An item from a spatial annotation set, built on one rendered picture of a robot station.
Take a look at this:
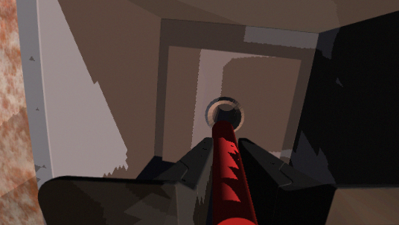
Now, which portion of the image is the dark red peg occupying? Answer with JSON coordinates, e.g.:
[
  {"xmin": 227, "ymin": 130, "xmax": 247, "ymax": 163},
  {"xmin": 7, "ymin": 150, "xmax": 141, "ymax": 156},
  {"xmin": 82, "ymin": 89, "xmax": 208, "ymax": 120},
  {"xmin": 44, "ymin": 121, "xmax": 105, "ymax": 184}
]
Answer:
[{"xmin": 212, "ymin": 120, "xmax": 258, "ymax": 225}]

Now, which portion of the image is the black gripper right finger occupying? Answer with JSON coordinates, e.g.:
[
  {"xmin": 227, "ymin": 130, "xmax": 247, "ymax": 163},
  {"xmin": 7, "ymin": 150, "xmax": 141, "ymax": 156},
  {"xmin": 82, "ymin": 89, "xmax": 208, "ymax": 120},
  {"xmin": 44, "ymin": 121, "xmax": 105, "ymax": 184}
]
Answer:
[{"xmin": 238, "ymin": 138, "xmax": 399, "ymax": 225}]

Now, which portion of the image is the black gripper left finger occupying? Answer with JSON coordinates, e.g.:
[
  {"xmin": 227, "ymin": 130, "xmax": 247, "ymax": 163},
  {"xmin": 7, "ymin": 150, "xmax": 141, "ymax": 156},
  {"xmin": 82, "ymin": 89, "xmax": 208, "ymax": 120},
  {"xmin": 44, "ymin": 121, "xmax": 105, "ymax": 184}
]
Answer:
[{"xmin": 38, "ymin": 137, "xmax": 214, "ymax": 225}]

